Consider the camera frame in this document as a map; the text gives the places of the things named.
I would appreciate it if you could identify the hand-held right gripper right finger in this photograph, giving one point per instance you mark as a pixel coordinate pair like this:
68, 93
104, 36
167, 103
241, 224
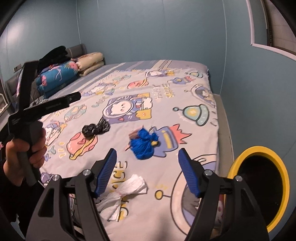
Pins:
189, 176

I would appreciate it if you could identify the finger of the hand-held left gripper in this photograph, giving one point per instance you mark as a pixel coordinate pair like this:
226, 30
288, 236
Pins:
26, 85
55, 103

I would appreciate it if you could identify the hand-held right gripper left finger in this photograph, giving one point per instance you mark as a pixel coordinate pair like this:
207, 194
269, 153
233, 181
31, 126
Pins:
108, 171

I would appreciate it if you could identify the white paper tissue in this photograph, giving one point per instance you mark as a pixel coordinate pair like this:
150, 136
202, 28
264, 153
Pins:
131, 185

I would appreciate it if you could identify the blue plastic bag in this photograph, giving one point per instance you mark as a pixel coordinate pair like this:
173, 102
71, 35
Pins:
143, 146

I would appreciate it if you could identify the black plastic bag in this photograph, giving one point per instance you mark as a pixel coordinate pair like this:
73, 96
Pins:
89, 131

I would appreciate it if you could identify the person's left forearm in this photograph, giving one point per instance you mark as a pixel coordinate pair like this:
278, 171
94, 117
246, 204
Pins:
13, 204

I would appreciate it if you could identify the person's left hand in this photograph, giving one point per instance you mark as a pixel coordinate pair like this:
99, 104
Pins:
12, 162

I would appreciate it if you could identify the blue floral folded quilt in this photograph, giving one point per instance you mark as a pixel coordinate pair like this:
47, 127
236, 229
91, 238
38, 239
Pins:
55, 78

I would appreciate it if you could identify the black clothing pile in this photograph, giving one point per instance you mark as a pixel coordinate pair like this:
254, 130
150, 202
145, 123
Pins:
54, 55

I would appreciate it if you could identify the beige folded quilt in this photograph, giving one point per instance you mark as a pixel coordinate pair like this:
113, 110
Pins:
90, 61

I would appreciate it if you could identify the grey bed headboard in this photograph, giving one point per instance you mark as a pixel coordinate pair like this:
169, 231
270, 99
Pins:
78, 49

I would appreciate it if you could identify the grey bed mattress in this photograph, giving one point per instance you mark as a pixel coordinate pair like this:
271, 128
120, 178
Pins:
225, 129

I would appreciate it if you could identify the cartoon printed bed sheet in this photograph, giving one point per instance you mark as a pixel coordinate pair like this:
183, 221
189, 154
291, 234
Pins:
161, 104

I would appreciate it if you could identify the white framed window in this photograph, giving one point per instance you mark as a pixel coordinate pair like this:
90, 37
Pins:
277, 23

